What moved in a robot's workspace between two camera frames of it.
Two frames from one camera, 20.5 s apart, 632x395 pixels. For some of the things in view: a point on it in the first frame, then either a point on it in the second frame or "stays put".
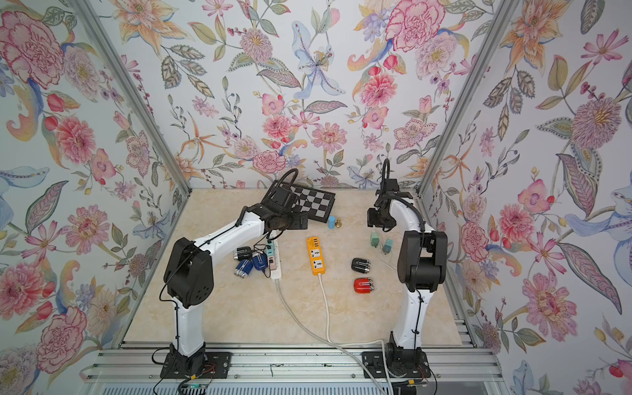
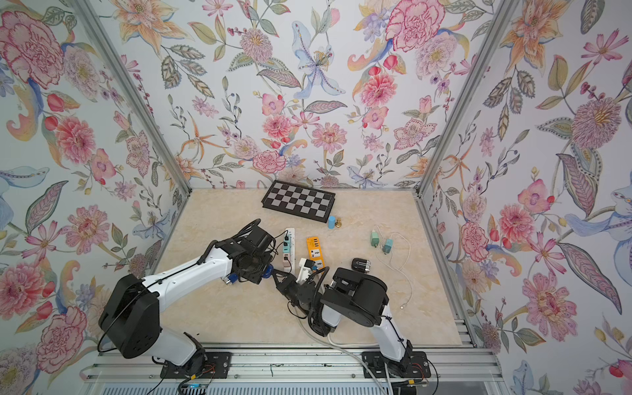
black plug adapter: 360,266 stays put
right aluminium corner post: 467,95 stays put
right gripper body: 376,217 to 295,292
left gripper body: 290,220 to 259,267
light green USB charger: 374,239 stays put
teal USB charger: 388,246 stays put
